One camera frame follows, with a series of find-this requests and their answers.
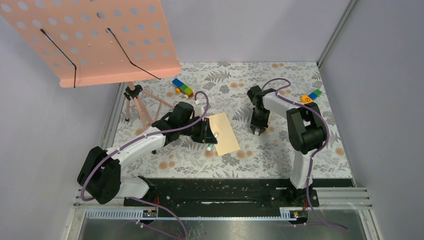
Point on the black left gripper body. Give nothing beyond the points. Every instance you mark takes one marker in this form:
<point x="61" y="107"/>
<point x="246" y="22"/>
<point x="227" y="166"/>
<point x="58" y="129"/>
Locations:
<point x="196" y="132"/>

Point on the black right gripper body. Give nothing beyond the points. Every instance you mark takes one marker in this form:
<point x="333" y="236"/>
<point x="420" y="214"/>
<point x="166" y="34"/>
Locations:
<point x="260" y="117"/>

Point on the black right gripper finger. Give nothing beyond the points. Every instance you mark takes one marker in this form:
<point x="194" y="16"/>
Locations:
<point x="263" y="129"/>
<point x="254" y="129"/>

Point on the white green glue stick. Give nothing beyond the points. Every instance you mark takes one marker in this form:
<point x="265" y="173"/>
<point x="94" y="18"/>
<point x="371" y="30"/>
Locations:
<point x="212" y="142"/>

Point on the cream envelope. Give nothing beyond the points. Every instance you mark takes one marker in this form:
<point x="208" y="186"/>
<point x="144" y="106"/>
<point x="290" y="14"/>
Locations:
<point x="226" y="138"/>

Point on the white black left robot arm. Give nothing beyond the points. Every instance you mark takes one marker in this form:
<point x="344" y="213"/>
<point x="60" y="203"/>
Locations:
<point x="102" y="172"/>

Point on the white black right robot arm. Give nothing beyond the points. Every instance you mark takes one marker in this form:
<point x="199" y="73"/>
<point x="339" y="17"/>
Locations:
<point x="307" y="132"/>

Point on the multicolour toy block car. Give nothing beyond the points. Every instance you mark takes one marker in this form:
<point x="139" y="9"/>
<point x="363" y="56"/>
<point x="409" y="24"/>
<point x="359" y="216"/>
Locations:
<point x="182" y="88"/>

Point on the floral patterned table mat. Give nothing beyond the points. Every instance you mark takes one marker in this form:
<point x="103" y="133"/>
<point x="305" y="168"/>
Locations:
<point x="269" y="155"/>

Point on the yellow blue green toy blocks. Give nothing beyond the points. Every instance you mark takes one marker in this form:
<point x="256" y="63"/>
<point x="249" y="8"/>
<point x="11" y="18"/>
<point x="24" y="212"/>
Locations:
<point x="309" y="98"/>

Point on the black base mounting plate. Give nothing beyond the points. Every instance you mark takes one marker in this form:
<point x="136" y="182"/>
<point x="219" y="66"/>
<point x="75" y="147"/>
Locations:
<point x="223" y="197"/>

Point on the pink tripod music stand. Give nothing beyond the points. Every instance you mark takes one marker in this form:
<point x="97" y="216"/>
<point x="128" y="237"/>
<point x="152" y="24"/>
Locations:
<point x="96" y="42"/>

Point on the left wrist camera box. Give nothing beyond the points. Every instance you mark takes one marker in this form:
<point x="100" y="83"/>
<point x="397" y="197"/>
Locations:
<point x="199" y="108"/>

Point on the aluminium frame rail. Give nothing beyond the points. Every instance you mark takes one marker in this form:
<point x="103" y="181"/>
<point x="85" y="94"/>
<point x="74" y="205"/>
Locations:
<point x="323" y="198"/>

